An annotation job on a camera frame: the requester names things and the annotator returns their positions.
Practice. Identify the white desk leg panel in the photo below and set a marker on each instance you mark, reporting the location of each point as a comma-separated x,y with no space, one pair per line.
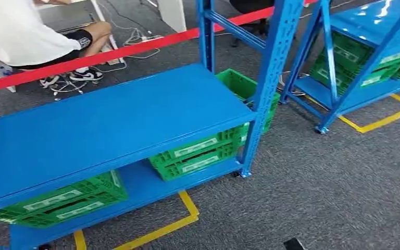
172,13

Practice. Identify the red barrier belt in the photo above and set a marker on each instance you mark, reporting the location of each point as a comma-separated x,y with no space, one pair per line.
117,54

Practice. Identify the clear water bottle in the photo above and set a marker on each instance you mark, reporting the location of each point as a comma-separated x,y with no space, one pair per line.
6,70

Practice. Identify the blue metal shelf rack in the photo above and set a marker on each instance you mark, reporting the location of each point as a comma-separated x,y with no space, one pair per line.
100,127
369,24

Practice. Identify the black bracket with silver tip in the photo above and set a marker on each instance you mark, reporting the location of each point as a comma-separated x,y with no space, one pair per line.
295,245

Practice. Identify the black office chair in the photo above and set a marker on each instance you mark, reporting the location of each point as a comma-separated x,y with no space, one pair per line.
251,13

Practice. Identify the person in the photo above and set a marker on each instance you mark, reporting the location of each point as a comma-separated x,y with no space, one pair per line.
20,34

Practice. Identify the chrome stool base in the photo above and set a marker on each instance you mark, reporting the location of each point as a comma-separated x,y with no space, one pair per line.
69,86

